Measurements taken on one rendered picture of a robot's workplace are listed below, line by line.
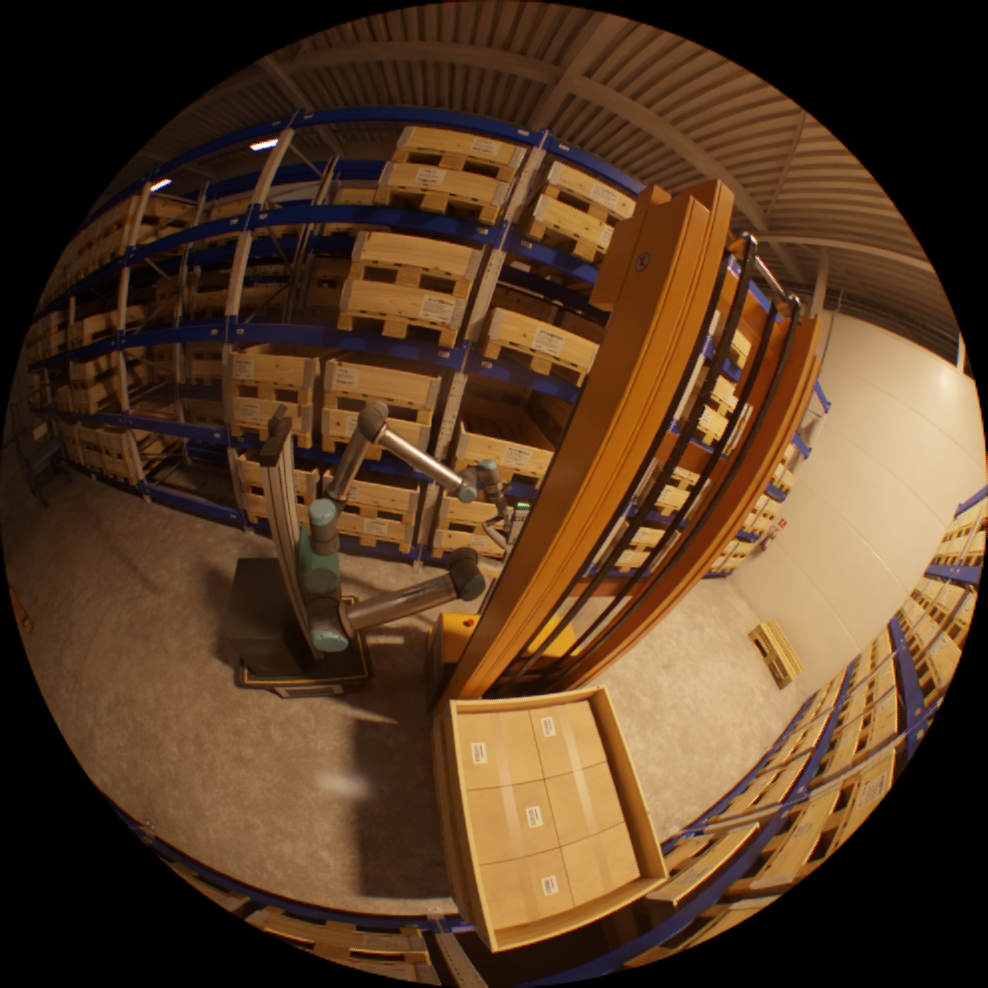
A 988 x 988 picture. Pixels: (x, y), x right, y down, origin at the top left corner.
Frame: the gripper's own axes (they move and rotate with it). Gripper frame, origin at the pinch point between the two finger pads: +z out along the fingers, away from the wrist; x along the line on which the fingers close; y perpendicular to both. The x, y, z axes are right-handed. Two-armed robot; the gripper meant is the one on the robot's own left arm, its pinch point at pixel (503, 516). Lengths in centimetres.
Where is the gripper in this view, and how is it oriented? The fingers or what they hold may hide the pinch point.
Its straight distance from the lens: 163.7
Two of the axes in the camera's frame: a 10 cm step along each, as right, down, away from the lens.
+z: 2.8, 8.6, 4.2
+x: 3.5, 3.2, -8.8
